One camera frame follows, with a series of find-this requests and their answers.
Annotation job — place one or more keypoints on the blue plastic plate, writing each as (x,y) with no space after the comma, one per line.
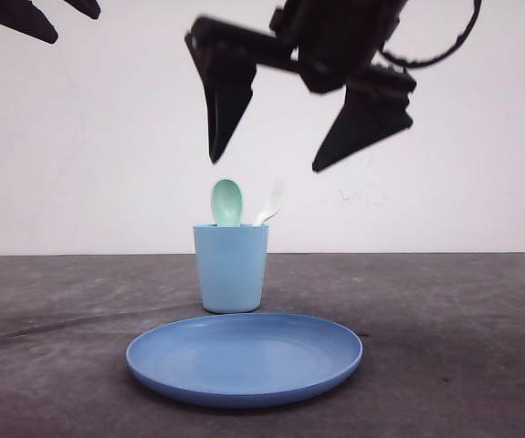
(245,360)

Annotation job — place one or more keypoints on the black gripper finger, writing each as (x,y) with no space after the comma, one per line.
(27,19)
(89,8)

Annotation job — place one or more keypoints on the white plastic fork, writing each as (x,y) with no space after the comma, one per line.
(272,204)

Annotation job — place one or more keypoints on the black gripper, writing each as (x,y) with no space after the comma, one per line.
(327,43)

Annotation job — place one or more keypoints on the light blue plastic cup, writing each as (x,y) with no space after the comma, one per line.
(231,266)

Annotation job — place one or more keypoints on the mint green plastic spoon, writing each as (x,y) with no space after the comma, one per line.
(226,203)

